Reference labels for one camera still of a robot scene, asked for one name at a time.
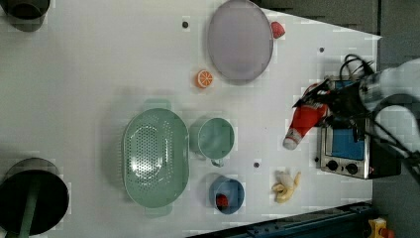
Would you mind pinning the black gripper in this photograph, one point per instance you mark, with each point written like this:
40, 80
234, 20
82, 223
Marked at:
344, 100

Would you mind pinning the red plush ketchup bottle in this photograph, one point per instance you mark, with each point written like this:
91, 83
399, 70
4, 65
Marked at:
304, 119

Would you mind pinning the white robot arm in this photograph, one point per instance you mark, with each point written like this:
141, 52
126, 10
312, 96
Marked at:
369, 94

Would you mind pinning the black toaster oven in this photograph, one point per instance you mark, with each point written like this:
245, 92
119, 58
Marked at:
346, 149

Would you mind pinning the toy strawberry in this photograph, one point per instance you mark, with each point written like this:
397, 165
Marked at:
277, 30

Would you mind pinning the grey round plate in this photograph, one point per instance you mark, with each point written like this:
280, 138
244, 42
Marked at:
239, 40

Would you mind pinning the toy peeled banana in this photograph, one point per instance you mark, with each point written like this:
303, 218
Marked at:
286, 186

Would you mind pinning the green mug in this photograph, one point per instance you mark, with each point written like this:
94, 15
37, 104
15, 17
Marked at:
212, 138

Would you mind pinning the toy orange slice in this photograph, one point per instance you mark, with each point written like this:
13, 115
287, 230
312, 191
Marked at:
203, 79

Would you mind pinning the blue bowl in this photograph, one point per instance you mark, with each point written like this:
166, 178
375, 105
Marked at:
232, 188

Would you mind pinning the small red toy berry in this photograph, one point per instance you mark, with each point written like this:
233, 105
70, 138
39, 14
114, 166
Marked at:
222, 201

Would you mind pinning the green oval colander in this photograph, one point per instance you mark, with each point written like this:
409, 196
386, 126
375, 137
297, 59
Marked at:
155, 158

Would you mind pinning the black utensil cup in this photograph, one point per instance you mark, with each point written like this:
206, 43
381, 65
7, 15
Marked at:
53, 200

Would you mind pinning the green spatula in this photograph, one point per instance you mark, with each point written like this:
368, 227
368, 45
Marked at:
29, 212

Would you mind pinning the black cylinder cup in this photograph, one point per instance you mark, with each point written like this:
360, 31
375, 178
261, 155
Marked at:
25, 15

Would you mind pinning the dark blue metal frame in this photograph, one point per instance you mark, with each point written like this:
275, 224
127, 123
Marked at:
347, 221

